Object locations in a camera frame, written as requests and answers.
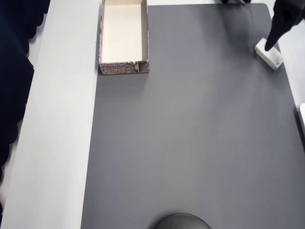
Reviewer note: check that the patterned cardboard box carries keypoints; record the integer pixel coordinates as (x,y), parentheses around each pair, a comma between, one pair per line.
(124,31)

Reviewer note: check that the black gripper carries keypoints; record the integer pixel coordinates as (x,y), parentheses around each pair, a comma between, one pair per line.
(278,26)

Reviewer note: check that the black camera stand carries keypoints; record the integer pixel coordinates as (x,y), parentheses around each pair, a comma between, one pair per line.
(182,221)

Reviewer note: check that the dark blue curtain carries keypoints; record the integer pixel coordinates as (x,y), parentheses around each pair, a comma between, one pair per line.
(12,71)

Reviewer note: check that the white rectangular block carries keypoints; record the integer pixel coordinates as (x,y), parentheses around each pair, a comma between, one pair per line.
(271,58)

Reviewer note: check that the grey desk mat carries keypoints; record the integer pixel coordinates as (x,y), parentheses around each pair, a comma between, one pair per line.
(190,131)

